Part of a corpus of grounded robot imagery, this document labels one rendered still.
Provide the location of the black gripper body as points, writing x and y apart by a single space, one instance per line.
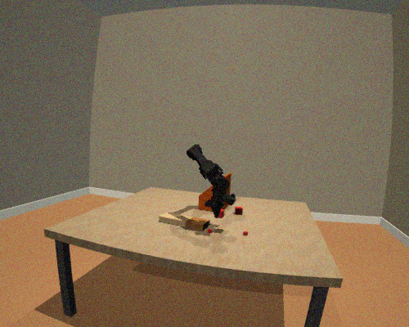
215 200

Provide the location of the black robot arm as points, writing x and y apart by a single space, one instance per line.
210 171

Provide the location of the pale yellow flat board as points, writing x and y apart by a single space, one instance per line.
175 219

